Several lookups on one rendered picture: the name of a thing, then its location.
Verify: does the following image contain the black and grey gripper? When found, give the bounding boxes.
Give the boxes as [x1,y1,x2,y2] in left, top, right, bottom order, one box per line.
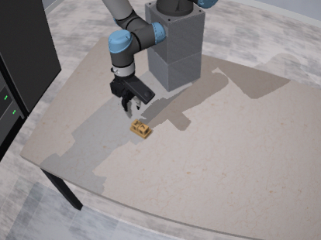
[110,71,141,118]

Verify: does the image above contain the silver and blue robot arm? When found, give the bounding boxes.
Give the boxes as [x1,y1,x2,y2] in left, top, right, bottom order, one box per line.
[102,0,218,105]

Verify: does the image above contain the tan wooden cube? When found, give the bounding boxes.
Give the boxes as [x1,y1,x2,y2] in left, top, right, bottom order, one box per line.
[138,123,149,135]
[131,119,142,131]

